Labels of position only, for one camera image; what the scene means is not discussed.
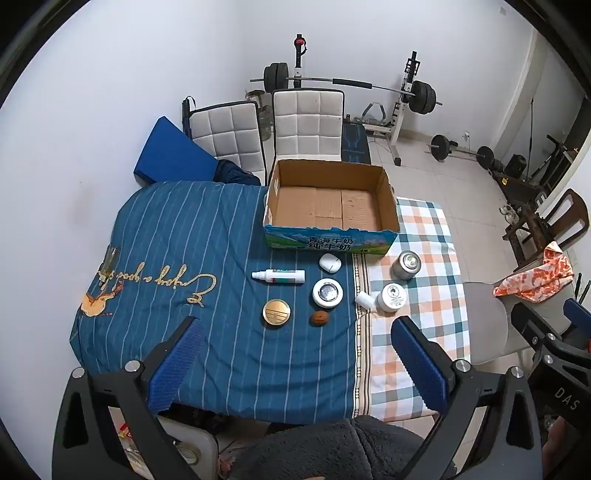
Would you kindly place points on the round gold compact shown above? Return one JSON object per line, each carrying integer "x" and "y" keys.
{"x": 277, "y": 314}

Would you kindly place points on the white labelled jar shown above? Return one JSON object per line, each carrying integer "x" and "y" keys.
{"x": 391, "y": 299}

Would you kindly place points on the blue striped blanket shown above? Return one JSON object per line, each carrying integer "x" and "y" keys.
{"x": 184, "y": 240}

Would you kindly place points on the short barbell with black plates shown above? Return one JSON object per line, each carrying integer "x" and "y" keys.
{"x": 457, "y": 150}

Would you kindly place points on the grey upholstered chair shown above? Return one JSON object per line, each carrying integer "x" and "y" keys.
{"x": 485, "y": 318}

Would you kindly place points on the white padded chair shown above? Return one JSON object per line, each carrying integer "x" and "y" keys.
{"x": 307, "y": 124}
{"x": 226, "y": 134}

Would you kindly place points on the grey fleece clothing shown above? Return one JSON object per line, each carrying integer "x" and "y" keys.
{"x": 323, "y": 452}

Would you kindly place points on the silver metal can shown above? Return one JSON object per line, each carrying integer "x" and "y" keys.
{"x": 406, "y": 270}

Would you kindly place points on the black weight bench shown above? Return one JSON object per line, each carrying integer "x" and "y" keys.
{"x": 355, "y": 143}

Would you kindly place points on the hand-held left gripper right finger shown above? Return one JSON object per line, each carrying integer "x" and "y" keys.
{"x": 418, "y": 364}

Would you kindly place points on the orange patterned cloth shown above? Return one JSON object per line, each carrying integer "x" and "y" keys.
{"x": 540, "y": 277}

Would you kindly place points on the small white bottle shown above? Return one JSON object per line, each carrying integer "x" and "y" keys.
{"x": 364, "y": 301}

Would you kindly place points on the brown walnut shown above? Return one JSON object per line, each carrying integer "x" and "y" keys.
{"x": 320, "y": 318}

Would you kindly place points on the grey plastic stool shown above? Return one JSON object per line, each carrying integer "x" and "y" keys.
{"x": 194, "y": 443}

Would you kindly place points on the blue foam mat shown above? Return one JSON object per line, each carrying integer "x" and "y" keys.
{"x": 175, "y": 157}

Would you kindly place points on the brown wooden chair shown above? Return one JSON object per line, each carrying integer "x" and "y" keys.
{"x": 570, "y": 207}

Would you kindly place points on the white shoe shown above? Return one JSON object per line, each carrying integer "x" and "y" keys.
{"x": 515, "y": 217}
{"x": 504, "y": 211}

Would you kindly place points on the small white case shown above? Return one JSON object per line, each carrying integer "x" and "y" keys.
{"x": 329, "y": 263}

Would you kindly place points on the white barbell rack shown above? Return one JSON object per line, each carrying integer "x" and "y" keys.
{"x": 399, "y": 120}

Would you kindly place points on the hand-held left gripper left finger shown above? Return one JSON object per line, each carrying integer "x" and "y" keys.
{"x": 178, "y": 364}

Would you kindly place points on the black folded stand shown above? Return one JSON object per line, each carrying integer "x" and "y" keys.
{"x": 187, "y": 115}

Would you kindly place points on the round white tin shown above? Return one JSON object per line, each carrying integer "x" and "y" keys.
{"x": 328, "y": 293}

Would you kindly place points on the dark blue garment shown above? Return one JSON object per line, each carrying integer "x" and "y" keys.
{"x": 235, "y": 174}

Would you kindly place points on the black exercise machine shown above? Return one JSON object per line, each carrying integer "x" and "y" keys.
{"x": 517, "y": 166}

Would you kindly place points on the person's right hand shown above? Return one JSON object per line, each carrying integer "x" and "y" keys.
{"x": 555, "y": 438}

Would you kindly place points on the orange blue checkered cloth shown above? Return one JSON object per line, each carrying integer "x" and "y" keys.
{"x": 425, "y": 286}

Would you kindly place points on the long barbell with black plates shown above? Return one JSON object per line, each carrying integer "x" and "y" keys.
{"x": 351, "y": 83}

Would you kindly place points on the printed cardboard box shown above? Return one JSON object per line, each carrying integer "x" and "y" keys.
{"x": 332, "y": 240}

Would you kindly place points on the white spray bottle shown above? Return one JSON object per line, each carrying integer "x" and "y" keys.
{"x": 286, "y": 277}

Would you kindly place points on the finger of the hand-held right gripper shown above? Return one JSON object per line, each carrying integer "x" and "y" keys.
{"x": 579, "y": 314}
{"x": 531, "y": 323}

